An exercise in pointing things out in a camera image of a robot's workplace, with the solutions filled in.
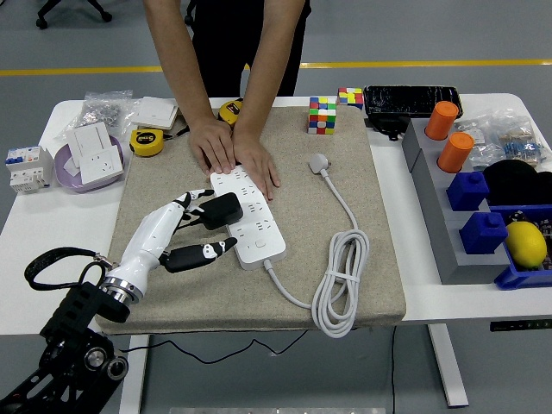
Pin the person's left hand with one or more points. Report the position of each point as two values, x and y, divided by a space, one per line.
256 164

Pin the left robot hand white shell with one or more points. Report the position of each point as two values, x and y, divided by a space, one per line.
151 233

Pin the person's right hand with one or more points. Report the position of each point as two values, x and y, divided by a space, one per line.
213 144

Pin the white power strip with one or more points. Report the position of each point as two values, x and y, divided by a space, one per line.
254 202

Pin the black plug adapter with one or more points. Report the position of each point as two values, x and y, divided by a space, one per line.
222 211

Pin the person's right forearm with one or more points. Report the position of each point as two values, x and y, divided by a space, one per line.
183 64

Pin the person's left forearm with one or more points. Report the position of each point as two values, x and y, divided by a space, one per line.
274 56

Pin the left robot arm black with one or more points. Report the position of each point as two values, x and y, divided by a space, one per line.
82 310

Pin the yellow tape measure red label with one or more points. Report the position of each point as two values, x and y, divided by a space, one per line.
228 111

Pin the grey-brown mat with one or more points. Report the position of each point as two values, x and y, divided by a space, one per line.
293 224

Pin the large colourful puzzle cube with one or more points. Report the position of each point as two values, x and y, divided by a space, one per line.
322 116

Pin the white socket panel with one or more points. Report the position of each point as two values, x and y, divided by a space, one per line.
101 166

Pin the purple bowl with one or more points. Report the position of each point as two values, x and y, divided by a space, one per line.
69 181

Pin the person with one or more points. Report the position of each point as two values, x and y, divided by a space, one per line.
241 43

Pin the small colourful puzzle cube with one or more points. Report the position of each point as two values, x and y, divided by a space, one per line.
350 98

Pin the clear bag of metal screws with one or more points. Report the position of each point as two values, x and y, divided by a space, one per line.
101 111

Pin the white circuit breaker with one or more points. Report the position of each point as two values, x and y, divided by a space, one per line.
28 172

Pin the black small device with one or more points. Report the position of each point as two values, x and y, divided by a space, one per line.
388 125

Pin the white table leg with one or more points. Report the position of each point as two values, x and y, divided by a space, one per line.
446 366
136 384

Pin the black wrapped box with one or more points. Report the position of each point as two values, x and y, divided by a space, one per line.
405 100

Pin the grey block holder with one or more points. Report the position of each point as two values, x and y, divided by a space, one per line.
435 207

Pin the orange cylinder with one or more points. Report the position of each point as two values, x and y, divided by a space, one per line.
455 153
440 123

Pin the black office chair base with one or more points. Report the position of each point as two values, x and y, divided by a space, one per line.
42 22

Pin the blue block with knob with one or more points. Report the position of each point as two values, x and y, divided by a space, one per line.
483 235
468 192

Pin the clear bag with white parts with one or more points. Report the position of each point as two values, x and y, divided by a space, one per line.
481 155

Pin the black round cap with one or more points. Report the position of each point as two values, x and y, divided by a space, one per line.
513 181

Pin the clear bag with blue parts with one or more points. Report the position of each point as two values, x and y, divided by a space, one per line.
522 151

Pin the yellow lemon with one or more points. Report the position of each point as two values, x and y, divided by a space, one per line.
525 246

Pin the blue plastic bin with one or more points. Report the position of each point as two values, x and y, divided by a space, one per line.
522 278

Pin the black table control panel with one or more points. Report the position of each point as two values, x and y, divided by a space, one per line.
517 326

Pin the white wall switch plate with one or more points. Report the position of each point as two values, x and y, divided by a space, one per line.
154 110

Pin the white switch panel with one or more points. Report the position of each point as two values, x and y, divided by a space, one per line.
88 138

